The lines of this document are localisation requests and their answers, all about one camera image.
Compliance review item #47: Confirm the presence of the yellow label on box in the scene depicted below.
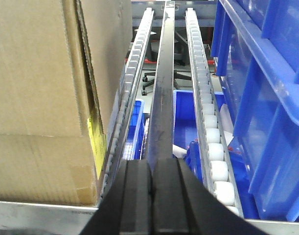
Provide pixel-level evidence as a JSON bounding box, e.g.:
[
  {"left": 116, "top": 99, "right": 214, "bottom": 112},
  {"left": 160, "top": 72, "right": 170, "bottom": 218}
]
[{"left": 87, "top": 115, "right": 107, "bottom": 180}]

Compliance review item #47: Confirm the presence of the black office chair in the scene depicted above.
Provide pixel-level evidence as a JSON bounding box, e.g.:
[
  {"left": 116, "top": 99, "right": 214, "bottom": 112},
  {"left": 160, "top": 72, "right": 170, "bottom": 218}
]
[{"left": 141, "top": 31, "right": 191, "bottom": 96}]

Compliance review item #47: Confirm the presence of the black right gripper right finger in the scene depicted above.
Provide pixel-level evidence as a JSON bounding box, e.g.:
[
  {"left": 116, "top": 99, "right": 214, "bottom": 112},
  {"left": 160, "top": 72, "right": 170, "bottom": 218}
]
[{"left": 153, "top": 158, "right": 264, "bottom": 235}]

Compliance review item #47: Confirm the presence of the left white roller track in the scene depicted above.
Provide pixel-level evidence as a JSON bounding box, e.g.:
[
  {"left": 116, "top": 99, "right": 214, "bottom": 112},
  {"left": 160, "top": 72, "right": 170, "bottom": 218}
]
[{"left": 100, "top": 7, "right": 154, "bottom": 198}]

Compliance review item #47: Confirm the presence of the metal shelf front beam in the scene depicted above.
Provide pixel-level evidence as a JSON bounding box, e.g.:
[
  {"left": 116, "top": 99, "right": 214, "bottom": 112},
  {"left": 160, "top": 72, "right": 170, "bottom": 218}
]
[{"left": 0, "top": 200, "right": 299, "bottom": 235}]

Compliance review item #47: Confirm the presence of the blue bin lower left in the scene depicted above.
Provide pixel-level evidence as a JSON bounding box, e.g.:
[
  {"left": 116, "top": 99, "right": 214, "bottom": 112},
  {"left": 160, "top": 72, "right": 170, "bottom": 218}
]
[{"left": 122, "top": 99, "right": 145, "bottom": 160}]

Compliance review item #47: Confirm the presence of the dark metal centre rail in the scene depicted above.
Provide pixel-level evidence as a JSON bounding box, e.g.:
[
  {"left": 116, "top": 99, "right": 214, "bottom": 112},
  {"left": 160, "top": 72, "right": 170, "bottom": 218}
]
[{"left": 145, "top": 0, "right": 175, "bottom": 170}]

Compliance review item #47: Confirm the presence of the brown cardboard box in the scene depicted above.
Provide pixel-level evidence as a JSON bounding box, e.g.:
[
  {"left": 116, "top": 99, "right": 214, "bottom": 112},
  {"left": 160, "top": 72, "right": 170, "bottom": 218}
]
[{"left": 0, "top": 0, "right": 132, "bottom": 206}]

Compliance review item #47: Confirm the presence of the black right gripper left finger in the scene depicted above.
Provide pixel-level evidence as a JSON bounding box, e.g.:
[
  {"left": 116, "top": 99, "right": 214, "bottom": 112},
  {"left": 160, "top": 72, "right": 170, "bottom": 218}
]
[{"left": 80, "top": 160, "right": 152, "bottom": 235}]

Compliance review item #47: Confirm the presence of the white roller track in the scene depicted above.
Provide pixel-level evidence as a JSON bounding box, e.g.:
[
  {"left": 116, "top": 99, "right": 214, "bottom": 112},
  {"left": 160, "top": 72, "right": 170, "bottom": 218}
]
[
  {"left": 185, "top": 8, "right": 244, "bottom": 217},
  {"left": 100, "top": 7, "right": 154, "bottom": 198}
]

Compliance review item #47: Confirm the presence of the right white roller track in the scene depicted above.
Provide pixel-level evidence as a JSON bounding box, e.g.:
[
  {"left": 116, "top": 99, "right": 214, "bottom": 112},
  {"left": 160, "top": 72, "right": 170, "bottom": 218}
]
[{"left": 185, "top": 8, "right": 244, "bottom": 217}]

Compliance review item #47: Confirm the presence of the white paper in bin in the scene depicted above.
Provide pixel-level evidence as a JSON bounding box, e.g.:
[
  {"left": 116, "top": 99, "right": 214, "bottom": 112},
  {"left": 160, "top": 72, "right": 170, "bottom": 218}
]
[{"left": 173, "top": 104, "right": 233, "bottom": 159}]

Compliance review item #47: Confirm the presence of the blue bin lower right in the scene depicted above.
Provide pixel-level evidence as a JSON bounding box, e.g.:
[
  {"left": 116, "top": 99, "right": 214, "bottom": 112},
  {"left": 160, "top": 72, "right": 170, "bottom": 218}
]
[{"left": 173, "top": 90, "right": 260, "bottom": 219}]

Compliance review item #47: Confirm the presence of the large blue plastic bin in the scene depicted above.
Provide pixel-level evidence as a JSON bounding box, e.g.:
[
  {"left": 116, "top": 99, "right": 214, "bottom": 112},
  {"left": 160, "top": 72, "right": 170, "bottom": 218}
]
[{"left": 211, "top": 0, "right": 299, "bottom": 222}]

